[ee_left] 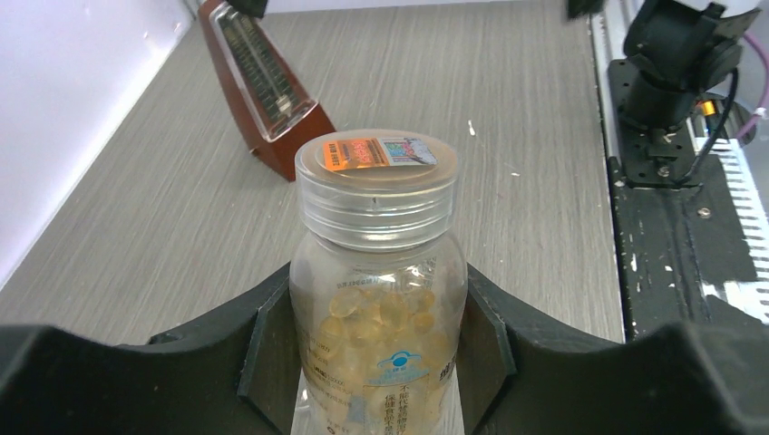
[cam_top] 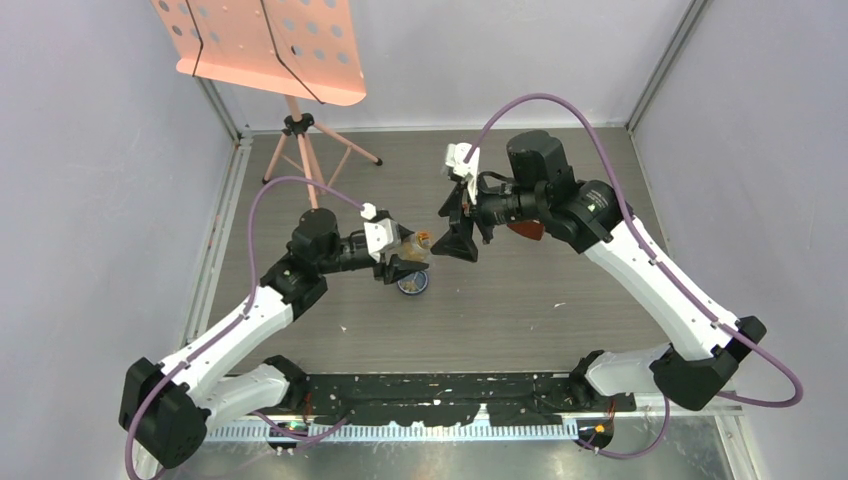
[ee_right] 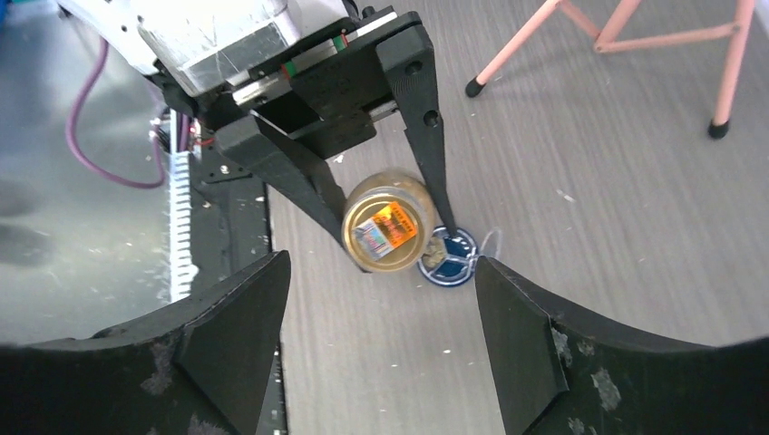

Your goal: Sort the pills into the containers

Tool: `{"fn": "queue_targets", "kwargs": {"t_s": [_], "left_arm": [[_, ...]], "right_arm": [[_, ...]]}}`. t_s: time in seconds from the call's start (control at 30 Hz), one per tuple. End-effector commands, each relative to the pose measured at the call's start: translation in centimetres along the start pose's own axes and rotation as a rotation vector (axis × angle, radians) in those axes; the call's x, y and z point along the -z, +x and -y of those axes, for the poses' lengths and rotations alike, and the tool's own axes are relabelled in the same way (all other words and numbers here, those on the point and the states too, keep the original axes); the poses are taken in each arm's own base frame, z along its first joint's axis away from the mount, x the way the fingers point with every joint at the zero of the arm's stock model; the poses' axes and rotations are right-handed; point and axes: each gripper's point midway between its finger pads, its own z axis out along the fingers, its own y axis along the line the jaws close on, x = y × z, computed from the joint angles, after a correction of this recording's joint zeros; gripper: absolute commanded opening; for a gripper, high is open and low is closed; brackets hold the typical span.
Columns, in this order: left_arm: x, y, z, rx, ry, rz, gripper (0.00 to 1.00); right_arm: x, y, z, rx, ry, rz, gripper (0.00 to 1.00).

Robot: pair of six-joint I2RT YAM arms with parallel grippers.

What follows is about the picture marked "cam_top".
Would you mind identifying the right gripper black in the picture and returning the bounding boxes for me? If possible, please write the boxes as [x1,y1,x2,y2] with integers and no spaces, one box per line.
[430,171,545,263]

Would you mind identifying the blue round pill box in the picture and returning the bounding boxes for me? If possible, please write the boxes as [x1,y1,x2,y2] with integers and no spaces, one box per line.
[396,271,430,296]

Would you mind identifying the clear pill bottle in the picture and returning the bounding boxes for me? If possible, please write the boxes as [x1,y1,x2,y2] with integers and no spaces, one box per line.
[398,230,431,263]

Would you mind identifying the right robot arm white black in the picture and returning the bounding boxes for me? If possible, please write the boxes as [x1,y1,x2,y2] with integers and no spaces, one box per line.
[432,130,766,411]

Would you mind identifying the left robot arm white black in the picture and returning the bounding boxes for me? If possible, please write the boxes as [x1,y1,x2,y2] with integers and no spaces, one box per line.
[119,204,428,479]

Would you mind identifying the brown wooden metronome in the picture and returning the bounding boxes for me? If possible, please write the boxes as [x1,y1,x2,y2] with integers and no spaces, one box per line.
[507,221,545,241]

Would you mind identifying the pink music stand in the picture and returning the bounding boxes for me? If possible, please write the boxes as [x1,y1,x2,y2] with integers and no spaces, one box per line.
[152,0,382,183]

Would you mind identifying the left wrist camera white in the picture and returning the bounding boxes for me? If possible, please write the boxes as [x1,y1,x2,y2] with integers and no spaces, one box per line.
[360,202,402,263]

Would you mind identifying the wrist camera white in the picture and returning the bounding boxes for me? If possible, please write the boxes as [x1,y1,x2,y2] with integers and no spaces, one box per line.
[442,143,480,205]
[360,202,402,263]

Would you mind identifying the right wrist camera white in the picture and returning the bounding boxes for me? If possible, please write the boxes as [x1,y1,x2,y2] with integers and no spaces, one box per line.
[442,143,480,205]

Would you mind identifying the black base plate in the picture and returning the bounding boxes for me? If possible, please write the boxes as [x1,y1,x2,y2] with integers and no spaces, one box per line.
[261,372,636,427]

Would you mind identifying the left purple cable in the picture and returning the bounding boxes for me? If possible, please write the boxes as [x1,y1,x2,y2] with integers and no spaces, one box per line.
[124,175,376,480]

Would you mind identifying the purple cable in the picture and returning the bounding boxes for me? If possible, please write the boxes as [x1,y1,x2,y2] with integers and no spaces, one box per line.
[124,175,376,480]
[463,93,805,460]

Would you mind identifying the aluminium rail frame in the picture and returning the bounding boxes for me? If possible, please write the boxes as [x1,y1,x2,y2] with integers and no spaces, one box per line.
[178,132,253,347]

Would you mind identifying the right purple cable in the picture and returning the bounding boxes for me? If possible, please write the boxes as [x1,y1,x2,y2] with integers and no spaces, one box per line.
[463,93,805,460]

